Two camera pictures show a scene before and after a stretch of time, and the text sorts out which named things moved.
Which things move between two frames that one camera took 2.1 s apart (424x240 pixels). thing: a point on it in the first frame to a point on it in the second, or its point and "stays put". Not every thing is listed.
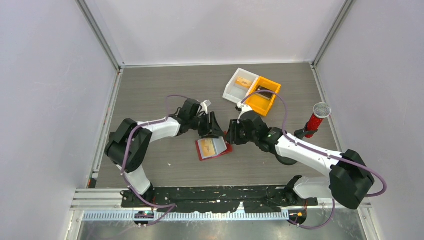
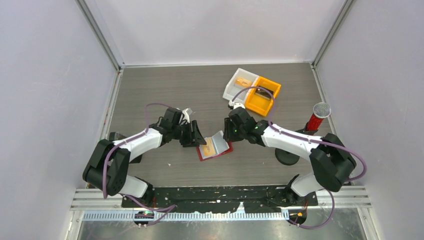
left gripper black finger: (216, 130) to (197, 139)
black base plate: (204, 199) stays put
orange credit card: (208, 147) stays put
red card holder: (210, 148) stays put
